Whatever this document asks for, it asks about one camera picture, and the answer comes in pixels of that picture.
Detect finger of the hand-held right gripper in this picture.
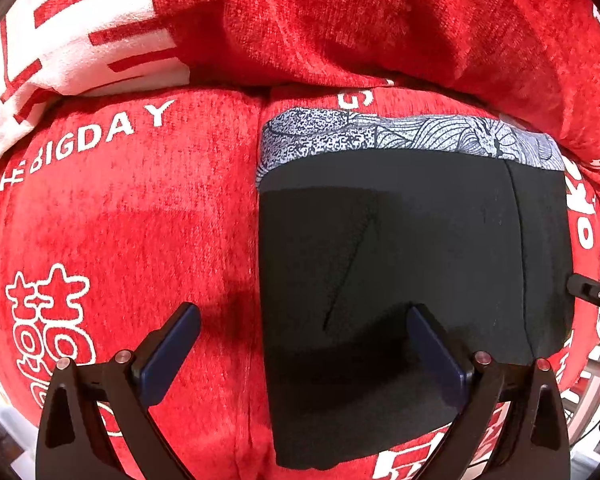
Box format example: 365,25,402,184
567,273,600,317

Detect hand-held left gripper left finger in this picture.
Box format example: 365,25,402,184
35,302,203,480

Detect red and white printed blanket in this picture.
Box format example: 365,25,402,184
0,0,600,480

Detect black pants with patterned waistband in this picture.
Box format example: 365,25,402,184
255,106,577,472

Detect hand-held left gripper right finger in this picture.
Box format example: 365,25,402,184
407,304,574,480

